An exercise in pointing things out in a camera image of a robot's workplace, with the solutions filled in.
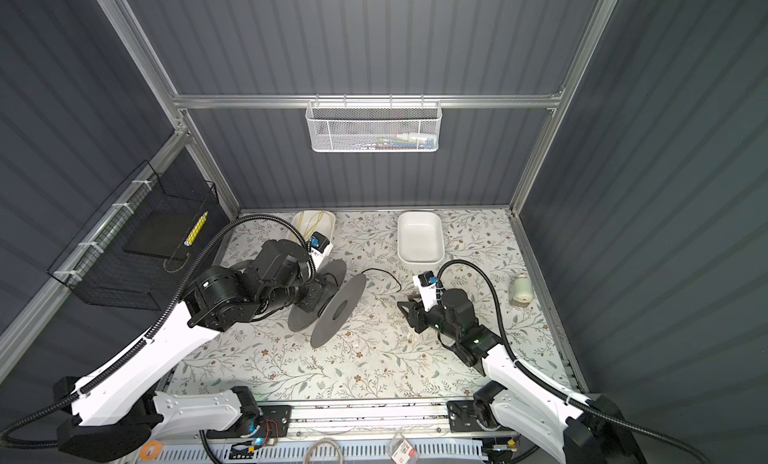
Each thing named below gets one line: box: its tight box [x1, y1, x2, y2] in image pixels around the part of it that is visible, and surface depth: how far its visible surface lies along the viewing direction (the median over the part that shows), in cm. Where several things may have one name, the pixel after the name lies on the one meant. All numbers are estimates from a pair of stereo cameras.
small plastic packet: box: [387, 432, 419, 464], surface depth 69 cm
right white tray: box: [397, 211, 445, 264], surface depth 114 cm
